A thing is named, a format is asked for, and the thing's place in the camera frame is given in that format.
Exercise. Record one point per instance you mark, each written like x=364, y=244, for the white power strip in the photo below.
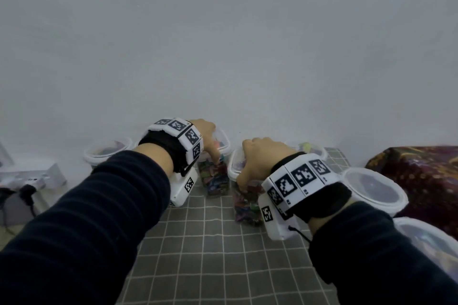
x=32, y=172

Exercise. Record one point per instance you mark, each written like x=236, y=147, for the person's left hand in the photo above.
x=204, y=129

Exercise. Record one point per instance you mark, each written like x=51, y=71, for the person's right thumb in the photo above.
x=243, y=181

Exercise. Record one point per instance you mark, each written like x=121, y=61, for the person's left thumb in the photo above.
x=214, y=158

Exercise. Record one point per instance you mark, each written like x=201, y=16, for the clear jar of colourful pieces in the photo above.
x=247, y=204
x=375, y=188
x=214, y=179
x=107, y=149
x=309, y=147
x=433, y=244

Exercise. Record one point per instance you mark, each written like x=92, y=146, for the grey grid table mat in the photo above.
x=222, y=262

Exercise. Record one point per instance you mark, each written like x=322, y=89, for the person's right forearm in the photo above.
x=372, y=262

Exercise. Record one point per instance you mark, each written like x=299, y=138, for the black power plug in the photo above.
x=27, y=194

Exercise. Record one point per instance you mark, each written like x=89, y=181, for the dark patterned cloth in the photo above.
x=422, y=176

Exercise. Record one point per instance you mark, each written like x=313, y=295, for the person's left forearm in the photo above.
x=89, y=229

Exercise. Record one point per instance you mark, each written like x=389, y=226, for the person's right hand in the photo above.
x=264, y=158

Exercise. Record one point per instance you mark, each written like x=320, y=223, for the white marker wrist tracker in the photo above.
x=186, y=136
x=300, y=179

